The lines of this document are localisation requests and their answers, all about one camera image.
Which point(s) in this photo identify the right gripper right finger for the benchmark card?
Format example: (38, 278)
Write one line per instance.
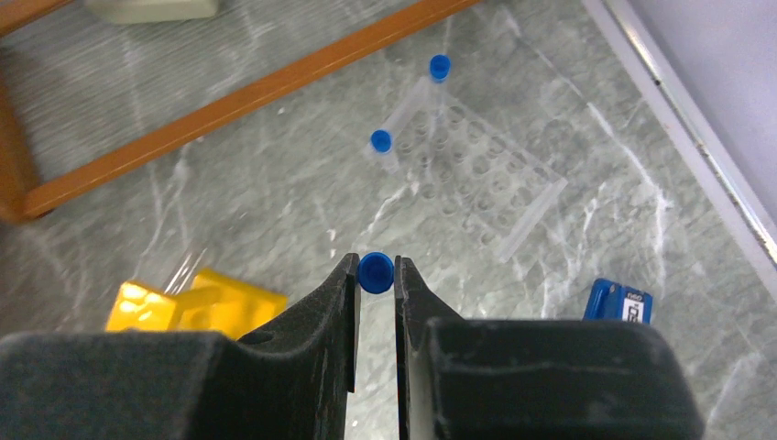
(464, 378)

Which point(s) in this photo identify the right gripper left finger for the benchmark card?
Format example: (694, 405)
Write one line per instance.
(287, 379)

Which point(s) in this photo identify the blue test tube cap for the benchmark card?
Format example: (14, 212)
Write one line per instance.
(375, 272)

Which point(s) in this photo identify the yellow test tube rack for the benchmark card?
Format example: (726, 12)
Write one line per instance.
(214, 302)

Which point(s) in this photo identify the blue black handheld tool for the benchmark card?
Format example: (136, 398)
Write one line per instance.
(609, 300)

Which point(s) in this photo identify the blue-capped test tube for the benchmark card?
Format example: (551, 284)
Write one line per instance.
(439, 70)
(383, 142)

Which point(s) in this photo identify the orange wooden shelf rack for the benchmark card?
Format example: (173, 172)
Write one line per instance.
(24, 197)

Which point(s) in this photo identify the small white box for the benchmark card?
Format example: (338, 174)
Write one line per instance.
(124, 12)

